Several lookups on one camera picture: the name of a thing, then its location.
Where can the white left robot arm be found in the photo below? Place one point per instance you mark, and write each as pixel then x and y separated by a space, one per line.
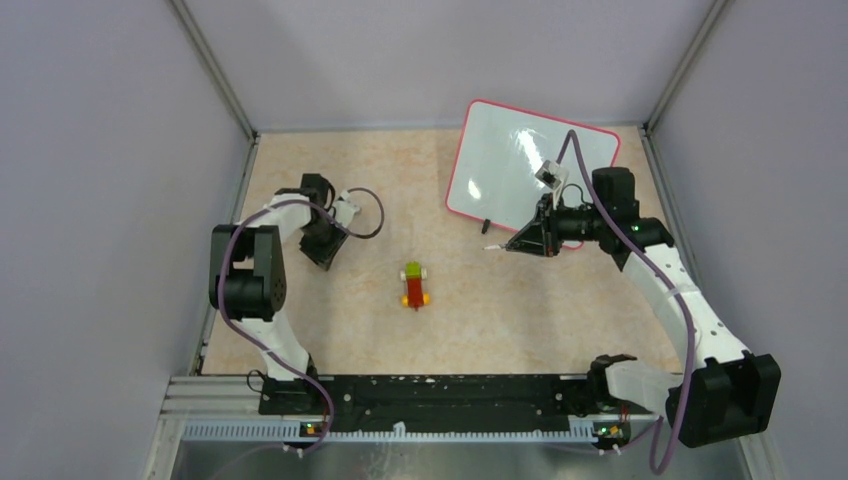
pixel 247 279

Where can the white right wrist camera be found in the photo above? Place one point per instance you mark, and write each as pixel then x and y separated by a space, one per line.
pixel 552 174

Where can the red toy brick car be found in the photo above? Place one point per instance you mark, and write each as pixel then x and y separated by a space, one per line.
pixel 414 275

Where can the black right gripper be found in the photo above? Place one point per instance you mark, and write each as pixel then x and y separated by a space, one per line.
pixel 541 235

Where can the pink framed whiteboard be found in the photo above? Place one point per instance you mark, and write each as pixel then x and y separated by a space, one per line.
pixel 500 150

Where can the white cable duct strip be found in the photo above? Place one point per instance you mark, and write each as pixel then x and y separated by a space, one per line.
pixel 285 431

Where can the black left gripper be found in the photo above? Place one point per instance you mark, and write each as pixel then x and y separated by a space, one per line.
pixel 324 255

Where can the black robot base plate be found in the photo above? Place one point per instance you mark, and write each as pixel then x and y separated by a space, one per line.
pixel 501 403

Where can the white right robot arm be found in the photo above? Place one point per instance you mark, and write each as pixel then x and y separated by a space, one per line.
pixel 725 391

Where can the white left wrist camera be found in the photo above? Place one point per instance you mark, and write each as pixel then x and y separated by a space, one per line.
pixel 345 209

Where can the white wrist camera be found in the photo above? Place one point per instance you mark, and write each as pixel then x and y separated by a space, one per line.
pixel 552 174
pixel 345 209

